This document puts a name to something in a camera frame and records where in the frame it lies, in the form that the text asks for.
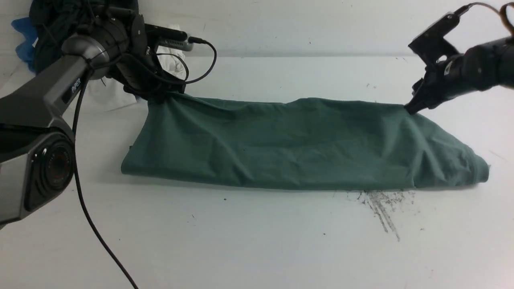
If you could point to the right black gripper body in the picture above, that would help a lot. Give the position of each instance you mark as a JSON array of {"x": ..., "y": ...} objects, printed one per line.
[{"x": 439, "y": 84}]

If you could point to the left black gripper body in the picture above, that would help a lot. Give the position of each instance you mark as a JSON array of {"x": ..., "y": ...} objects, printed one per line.
[{"x": 146, "y": 82}]

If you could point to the green long sleeve shirt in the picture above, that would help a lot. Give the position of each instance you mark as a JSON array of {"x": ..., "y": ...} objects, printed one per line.
[{"x": 306, "y": 144}]

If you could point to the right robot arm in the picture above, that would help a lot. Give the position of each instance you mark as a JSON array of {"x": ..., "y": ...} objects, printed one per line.
[{"x": 484, "y": 66}]

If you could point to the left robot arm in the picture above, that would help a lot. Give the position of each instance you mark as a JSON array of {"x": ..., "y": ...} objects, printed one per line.
[{"x": 37, "y": 145}]

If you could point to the white garment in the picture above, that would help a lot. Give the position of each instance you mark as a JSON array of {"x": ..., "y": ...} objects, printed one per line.
[{"x": 107, "y": 94}]

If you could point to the black garment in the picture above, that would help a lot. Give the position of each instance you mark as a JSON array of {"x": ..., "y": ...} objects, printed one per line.
[{"x": 56, "y": 20}]

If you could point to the blue garment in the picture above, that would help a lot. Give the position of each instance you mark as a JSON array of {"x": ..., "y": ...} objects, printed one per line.
[{"x": 26, "y": 50}]

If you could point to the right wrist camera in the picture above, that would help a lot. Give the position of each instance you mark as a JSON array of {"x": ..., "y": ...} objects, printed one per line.
[{"x": 431, "y": 45}]

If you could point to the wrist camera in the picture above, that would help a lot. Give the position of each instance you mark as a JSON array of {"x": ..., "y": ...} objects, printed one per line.
[
  {"x": 166, "y": 37},
  {"x": 431, "y": 45}
]

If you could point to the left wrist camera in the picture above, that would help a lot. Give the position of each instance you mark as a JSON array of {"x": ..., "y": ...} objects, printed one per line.
[{"x": 166, "y": 37}]

